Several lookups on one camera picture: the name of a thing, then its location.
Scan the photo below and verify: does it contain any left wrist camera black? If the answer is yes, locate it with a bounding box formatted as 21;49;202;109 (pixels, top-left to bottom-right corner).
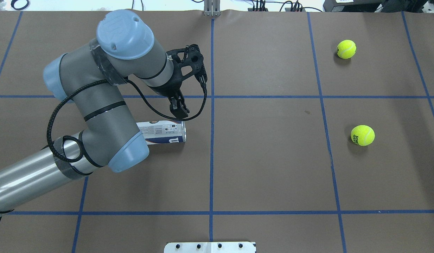
166;44;208;88

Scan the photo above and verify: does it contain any yellow tennis ball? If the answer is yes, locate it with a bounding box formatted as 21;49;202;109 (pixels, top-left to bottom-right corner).
337;40;357;59
350;125;376;146

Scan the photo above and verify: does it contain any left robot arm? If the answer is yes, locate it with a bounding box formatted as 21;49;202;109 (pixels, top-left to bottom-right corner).
0;9;191;216

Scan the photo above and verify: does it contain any aluminium frame post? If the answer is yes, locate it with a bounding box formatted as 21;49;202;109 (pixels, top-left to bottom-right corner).
203;0;221;18

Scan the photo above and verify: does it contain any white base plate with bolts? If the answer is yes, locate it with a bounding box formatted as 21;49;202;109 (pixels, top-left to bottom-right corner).
164;241;257;253

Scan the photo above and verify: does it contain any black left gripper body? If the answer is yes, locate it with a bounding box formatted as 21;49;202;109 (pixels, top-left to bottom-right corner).
154;60;183;99

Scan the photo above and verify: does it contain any tennis ball can holder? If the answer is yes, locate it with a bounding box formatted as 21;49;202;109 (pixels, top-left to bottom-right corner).
136;120;187;145

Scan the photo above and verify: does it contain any brown paper table cover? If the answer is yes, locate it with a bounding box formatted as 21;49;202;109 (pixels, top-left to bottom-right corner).
0;10;434;253

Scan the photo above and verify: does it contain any blue tape roll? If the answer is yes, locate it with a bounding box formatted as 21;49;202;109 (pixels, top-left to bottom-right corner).
10;0;31;11

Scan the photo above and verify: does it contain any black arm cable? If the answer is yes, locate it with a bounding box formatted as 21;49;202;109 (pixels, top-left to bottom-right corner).
46;78;208;176

